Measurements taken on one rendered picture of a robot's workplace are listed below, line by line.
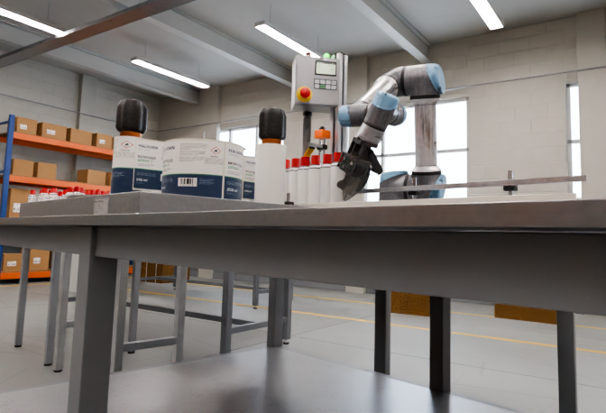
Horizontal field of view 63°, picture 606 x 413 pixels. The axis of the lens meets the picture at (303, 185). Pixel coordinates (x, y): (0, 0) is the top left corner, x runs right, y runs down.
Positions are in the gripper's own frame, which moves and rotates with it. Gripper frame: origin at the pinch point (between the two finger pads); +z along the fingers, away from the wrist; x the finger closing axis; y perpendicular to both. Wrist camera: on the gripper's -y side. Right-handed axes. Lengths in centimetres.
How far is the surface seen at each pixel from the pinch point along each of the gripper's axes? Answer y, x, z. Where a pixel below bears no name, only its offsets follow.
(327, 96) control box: -8.3, -34.7, -25.2
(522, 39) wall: -527, -261, -152
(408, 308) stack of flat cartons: -353, -140, 179
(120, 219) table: 85, 25, -1
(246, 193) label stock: 21.9, -21.9, 12.0
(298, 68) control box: 1, -45, -30
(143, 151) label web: 58, -27, 5
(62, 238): 81, -7, 22
